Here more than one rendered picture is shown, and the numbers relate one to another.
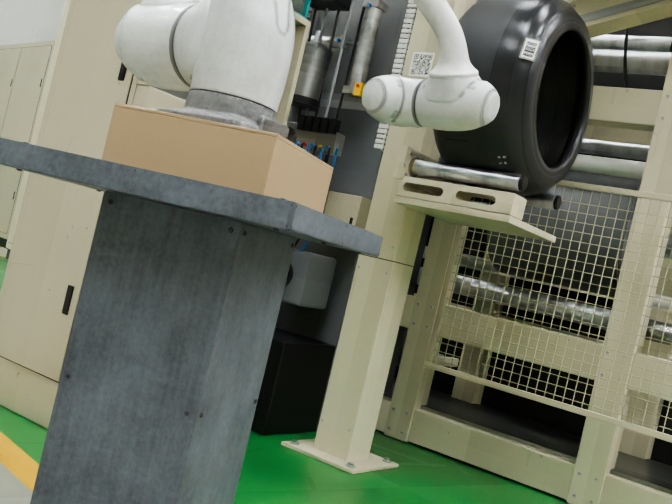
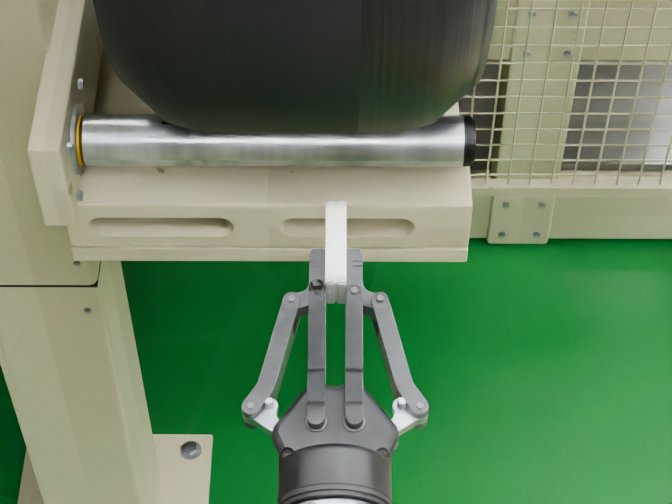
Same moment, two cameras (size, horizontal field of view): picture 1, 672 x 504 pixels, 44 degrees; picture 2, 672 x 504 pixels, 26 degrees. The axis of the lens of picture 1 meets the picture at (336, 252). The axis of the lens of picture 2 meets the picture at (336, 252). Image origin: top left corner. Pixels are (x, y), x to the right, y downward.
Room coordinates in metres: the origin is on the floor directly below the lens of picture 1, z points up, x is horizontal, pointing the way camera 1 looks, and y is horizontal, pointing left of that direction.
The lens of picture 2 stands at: (1.54, 0.14, 1.82)
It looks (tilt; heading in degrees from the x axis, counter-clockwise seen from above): 51 degrees down; 326
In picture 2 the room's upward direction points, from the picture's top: straight up
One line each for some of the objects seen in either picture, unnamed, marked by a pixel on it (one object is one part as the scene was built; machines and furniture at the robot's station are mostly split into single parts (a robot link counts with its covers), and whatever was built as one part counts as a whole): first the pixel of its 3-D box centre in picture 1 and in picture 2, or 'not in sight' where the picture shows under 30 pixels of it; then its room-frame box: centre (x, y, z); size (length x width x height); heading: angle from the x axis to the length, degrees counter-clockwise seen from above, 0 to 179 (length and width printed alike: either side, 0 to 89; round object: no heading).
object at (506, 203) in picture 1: (459, 197); (269, 189); (2.30, -0.30, 0.83); 0.36 x 0.09 x 0.06; 55
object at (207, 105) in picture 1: (238, 120); not in sight; (1.41, 0.21, 0.78); 0.22 x 0.18 x 0.06; 63
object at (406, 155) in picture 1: (432, 176); (82, 30); (2.52, -0.23, 0.90); 0.40 x 0.03 x 0.10; 145
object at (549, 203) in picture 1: (504, 194); not in sight; (2.53, -0.46, 0.90); 0.35 x 0.05 x 0.05; 55
